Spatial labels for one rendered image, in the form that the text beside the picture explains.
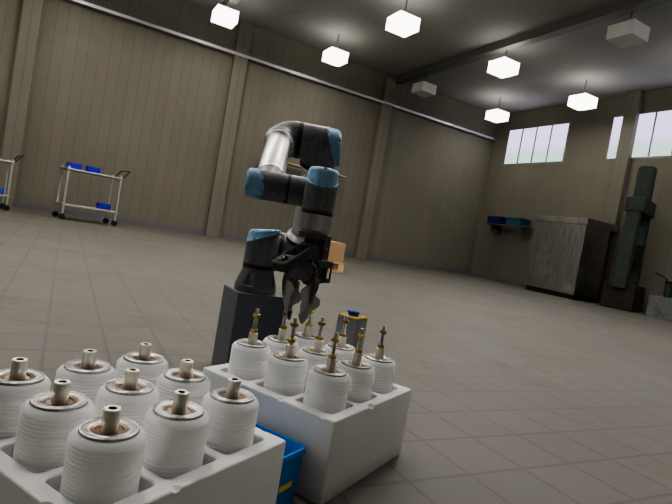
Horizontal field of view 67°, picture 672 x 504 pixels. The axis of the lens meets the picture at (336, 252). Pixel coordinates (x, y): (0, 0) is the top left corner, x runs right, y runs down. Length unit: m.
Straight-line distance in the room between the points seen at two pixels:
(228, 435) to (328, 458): 0.29
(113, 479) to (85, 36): 11.32
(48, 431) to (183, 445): 0.18
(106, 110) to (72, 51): 1.21
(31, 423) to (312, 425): 0.54
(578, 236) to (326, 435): 11.23
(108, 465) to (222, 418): 0.22
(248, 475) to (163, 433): 0.17
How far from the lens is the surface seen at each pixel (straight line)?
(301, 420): 1.13
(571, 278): 12.08
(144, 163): 11.58
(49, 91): 11.62
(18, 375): 0.94
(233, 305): 1.79
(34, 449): 0.84
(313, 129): 1.62
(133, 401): 0.88
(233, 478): 0.88
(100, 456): 0.73
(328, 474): 1.14
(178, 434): 0.80
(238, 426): 0.89
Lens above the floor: 0.56
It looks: 2 degrees down
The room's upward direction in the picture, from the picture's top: 10 degrees clockwise
